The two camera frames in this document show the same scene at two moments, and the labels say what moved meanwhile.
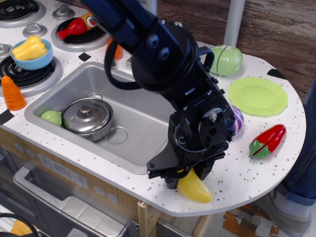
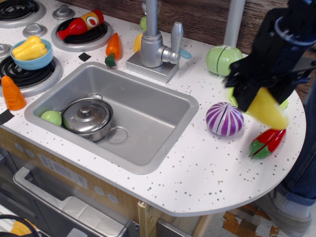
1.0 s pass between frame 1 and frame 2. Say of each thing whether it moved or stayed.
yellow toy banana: moved
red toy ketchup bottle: stayed
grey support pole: stayed
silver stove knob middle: stayed
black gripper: moved
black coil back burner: stayed
